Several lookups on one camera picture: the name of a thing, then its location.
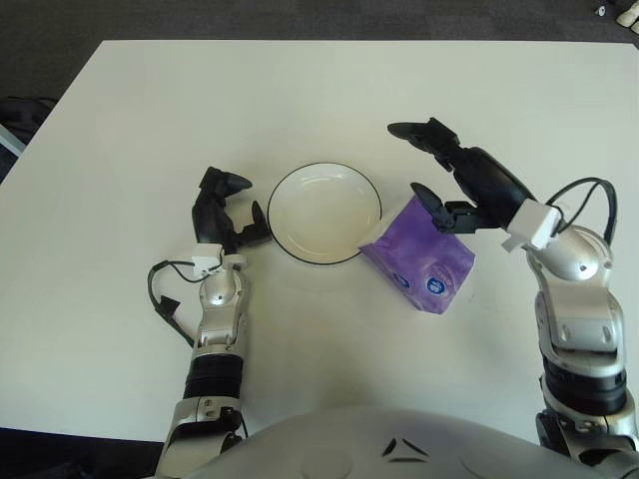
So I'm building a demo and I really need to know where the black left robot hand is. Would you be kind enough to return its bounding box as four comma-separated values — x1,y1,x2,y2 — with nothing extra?
192,167,274,253

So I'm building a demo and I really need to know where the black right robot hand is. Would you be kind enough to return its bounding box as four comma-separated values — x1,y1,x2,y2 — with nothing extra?
386,117,540,236

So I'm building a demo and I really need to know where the purple tissue paper pack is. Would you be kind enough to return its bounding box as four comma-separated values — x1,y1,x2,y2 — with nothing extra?
357,194,476,316

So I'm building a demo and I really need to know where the white plate black rim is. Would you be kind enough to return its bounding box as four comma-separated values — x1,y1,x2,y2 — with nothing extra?
267,162,385,265

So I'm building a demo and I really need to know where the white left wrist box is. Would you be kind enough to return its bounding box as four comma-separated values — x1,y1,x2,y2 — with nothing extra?
192,242,224,278

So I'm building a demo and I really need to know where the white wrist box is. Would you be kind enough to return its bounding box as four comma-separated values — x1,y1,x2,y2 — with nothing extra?
501,199,560,252
192,242,224,278

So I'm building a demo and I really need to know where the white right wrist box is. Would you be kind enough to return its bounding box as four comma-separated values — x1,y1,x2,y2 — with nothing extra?
501,199,560,252

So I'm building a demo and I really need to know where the grey white furniture edge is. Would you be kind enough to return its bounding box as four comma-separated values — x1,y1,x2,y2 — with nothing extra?
0,123,26,156

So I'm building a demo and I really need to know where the black bag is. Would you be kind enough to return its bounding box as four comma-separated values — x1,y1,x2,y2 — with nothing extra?
0,96,59,151

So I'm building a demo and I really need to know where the grey robot torso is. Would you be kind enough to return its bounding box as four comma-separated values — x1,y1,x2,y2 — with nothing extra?
192,404,603,479

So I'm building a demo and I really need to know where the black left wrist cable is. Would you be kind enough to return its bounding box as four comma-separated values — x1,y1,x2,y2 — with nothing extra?
147,258,196,345

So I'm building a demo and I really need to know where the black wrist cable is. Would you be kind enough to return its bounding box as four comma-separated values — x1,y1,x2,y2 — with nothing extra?
543,177,618,245
147,258,196,345

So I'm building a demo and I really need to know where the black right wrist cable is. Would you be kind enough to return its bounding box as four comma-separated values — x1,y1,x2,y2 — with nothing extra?
543,177,618,245

